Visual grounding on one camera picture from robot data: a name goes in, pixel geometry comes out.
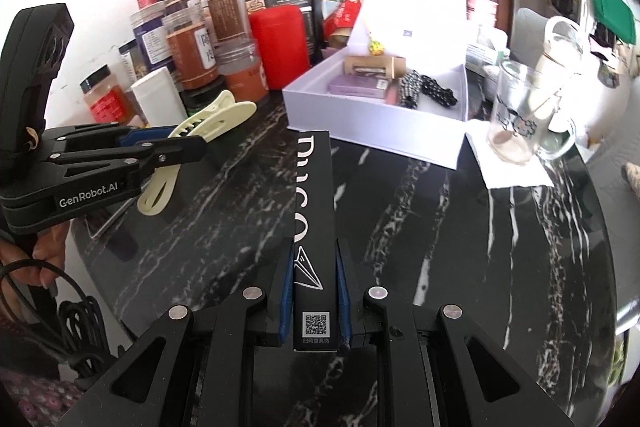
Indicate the purple card packet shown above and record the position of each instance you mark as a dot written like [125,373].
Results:
[357,84]

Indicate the cream hair claw clip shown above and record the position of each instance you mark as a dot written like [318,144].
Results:
[220,112]

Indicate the black white checked scrunchie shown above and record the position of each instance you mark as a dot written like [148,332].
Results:
[409,89]

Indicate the seed jar with black lid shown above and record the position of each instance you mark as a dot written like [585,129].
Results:
[131,62]

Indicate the white and green carton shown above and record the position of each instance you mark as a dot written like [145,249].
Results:
[487,54]

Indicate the red snack packet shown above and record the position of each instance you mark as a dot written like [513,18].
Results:
[345,14]

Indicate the red label spice bottle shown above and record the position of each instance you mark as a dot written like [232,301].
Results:
[107,99]

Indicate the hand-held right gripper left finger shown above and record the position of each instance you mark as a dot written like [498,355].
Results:
[286,287]

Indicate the red cylinder canister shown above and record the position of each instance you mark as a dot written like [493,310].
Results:
[280,47]

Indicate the gold cardboard box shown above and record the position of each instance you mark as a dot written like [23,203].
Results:
[375,66]

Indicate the person's left hand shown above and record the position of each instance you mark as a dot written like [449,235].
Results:
[40,257]

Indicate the white paper napkin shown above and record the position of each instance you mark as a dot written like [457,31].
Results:
[505,174]

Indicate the glass mug with cartoon print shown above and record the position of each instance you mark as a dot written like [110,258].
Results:
[520,117]

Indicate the green hanging bag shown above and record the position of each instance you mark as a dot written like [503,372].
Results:
[612,9]

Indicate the jar with purple label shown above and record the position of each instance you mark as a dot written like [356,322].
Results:
[152,37]

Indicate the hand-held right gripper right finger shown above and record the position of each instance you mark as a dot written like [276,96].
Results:
[342,292]

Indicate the tall jar with brown label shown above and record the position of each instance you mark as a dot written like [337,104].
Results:
[227,12]

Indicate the white gift box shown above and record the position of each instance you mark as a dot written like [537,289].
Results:
[380,132]

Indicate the short jar with orange label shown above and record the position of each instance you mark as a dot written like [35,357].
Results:
[242,77]

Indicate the pink paper cup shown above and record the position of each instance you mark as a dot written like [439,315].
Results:
[482,9]

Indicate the floral cushion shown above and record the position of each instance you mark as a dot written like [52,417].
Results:
[631,177]

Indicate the black jar with green label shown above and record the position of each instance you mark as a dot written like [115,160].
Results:
[197,102]

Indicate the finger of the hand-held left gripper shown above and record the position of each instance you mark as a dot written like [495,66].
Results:
[137,136]
[175,152]

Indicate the jar of orange brown powder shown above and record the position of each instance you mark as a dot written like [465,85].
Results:
[192,52]

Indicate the yellow green candy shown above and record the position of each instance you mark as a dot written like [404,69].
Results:
[376,48]

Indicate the black box with white print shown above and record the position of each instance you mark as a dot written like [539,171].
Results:
[312,207]

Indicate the black polka dot hair band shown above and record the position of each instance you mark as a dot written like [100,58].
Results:
[437,92]

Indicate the person's patterned clothing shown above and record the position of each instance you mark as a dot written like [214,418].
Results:
[30,402]

